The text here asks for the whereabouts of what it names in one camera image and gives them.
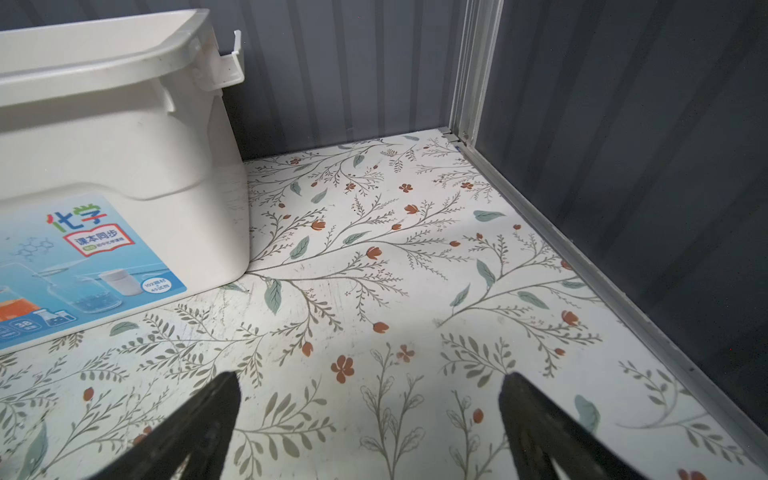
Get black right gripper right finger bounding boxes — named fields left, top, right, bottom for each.
left=499, top=372, right=643, bottom=479

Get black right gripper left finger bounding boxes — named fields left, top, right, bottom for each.
left=93, top=372, right=241, bottom=479

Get white plastic storage bin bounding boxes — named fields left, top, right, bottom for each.
left=1, top=9, right=250, bottom=353

